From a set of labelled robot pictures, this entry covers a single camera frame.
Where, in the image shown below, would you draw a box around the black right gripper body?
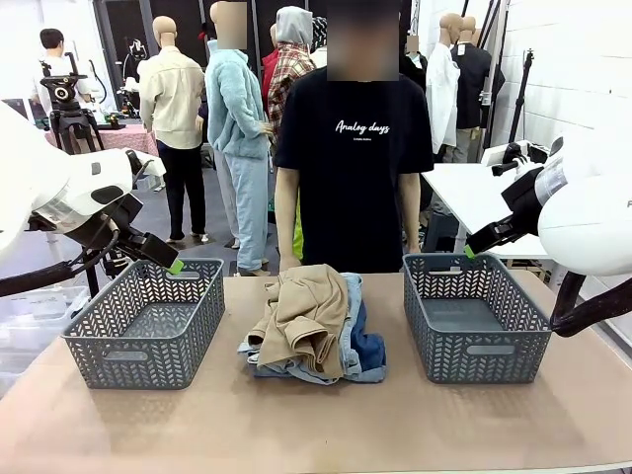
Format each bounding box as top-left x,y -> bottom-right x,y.
501,167 -> 545,236

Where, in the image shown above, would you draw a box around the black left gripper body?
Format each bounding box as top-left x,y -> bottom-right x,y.
77,193 -> 145,252

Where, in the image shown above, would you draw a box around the light blue denim shorts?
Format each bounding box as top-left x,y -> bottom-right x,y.
236,272 -> 387,387

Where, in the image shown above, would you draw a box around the beige top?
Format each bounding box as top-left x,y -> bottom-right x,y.
246,264 -> 352,381

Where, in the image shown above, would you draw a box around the dark blue denim shorts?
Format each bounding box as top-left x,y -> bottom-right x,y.
353,298 -> 387,371

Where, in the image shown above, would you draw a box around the person's left forearm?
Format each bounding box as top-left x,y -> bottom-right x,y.
402,206 -> 423,246

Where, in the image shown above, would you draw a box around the person's right forearm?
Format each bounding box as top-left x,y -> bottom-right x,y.
275,206 -> 303,259

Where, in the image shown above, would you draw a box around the large white table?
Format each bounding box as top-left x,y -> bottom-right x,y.
422,140 -> 559,297

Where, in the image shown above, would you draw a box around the dark grey bin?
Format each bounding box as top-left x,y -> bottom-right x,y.
424,211 -> 465,254

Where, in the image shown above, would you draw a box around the red checked tablecloth table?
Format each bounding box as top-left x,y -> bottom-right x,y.
43,122 -> 159,157

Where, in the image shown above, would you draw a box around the black light stand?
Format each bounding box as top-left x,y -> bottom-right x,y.
508,47 -> 537,144

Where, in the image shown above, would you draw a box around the grey plastic woven basket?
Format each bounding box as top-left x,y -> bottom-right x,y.
61,257 -> 226,391
402,252 -> 553,385

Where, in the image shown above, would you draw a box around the clear plastic storage box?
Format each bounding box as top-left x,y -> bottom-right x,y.
0,284 -> 90,396

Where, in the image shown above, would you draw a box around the mannequin in black shirt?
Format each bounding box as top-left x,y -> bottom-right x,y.
451,15 -> 508,164

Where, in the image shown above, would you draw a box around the mannequin in white shirt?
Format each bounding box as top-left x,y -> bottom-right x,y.
425,13 -> 463,164

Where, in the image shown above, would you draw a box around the mannequin in cream shirt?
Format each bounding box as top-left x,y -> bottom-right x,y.
137,15 -> 207,244

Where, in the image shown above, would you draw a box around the person in black T-shirt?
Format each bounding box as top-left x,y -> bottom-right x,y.
274,0 -> 435,276

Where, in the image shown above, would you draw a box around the mannequin in light blue fleece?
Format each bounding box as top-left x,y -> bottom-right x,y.
204,0 -> 273,277

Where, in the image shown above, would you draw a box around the background person in white shirt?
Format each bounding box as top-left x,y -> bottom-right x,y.
32,28 -> 95,118

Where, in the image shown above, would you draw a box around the background person in black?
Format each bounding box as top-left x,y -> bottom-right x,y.
399,34 -> 429,93

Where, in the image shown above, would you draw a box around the mannequin in red top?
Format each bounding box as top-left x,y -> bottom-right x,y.
260,23 -> 278,108

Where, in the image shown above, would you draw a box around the mannequin in plaid hooded shirt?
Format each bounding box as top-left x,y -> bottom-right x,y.
264,5 -> 318,149

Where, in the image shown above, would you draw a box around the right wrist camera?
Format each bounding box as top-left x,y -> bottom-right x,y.
491,140 -> 550,182

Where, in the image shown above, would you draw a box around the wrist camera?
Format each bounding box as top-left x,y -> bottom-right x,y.
125,147 -> 167,192
491,140 -> 550,182

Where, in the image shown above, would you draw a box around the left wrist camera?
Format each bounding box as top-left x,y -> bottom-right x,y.
125,147 -> 167,192

